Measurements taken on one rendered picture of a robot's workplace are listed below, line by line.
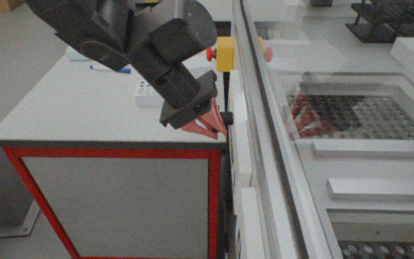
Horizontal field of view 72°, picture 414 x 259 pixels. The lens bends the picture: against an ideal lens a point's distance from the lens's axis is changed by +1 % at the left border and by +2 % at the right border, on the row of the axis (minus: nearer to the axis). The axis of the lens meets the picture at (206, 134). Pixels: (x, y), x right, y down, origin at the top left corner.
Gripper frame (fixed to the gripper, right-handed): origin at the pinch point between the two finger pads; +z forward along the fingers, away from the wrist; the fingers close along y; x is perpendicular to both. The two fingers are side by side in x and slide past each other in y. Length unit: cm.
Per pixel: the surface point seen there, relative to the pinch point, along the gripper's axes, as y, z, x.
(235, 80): 4.4, -0.3, 12.4
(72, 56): -47, -19, 54
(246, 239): 3.8, -1.0, -21.2
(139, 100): -23.8, -2.8, 27.0
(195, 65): -13, 6, 49
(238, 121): 4.3, -0.5, -0.8
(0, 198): -113, 2, 35
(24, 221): -125, 19, 38
